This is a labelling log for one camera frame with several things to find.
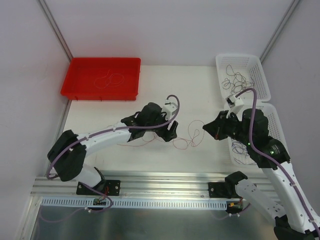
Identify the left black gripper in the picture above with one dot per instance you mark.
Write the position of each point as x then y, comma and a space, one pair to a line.
164, 128

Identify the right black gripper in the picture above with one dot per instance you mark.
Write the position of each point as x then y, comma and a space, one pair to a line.
222, 125

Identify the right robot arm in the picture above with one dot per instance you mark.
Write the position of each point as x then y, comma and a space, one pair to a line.
293, 218

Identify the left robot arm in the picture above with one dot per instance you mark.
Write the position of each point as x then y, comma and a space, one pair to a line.
67, 156

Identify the near white perforated basket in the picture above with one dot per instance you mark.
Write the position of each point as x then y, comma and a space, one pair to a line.
238, 152

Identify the white perforated basket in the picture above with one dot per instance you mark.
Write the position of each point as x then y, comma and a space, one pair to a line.
237, 72
238, 152

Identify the far white perforated basket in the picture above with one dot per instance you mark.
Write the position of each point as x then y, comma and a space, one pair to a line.
237, 72

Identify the red plastic tray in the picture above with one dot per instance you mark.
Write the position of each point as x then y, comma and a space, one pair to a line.
102, 79

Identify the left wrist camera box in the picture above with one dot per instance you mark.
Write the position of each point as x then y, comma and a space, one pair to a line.
169, 109

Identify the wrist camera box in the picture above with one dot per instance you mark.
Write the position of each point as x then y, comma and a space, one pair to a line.
169, 109
235, 104

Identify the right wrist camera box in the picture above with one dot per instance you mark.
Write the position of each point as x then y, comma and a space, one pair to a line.
235, 104

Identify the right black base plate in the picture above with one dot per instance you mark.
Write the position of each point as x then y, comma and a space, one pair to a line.
222, 190

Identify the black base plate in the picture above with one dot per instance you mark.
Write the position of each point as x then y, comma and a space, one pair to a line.
222, 190
107, 187

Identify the aluminium mounting rail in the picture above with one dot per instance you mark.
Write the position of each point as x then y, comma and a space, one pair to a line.
141, 185

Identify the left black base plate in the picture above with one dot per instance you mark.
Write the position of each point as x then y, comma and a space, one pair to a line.
107, 187

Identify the white slotted cable duct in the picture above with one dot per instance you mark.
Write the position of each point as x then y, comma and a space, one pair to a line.
135, 203

